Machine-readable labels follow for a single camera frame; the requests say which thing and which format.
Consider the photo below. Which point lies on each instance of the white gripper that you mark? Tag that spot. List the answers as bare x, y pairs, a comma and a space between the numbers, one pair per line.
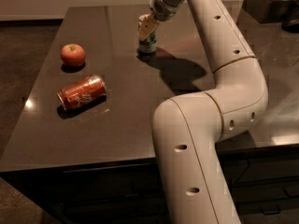
163, 12

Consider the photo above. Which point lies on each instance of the green and white 7up can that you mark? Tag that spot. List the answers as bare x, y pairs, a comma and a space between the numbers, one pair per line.
148, 46

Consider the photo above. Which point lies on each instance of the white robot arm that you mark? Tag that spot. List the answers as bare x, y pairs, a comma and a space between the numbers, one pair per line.
186, 128

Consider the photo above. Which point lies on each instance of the red cola can lying down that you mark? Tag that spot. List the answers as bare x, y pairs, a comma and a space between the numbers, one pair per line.
82, 92

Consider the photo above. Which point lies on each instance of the red apple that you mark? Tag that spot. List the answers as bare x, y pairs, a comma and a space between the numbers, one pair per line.
73, 55

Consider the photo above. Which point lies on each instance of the dark snack box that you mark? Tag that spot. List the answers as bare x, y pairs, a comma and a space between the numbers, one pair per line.
267, 11

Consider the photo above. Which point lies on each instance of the dark cabinet drawers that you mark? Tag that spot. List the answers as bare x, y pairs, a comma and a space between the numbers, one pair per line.
264, 183

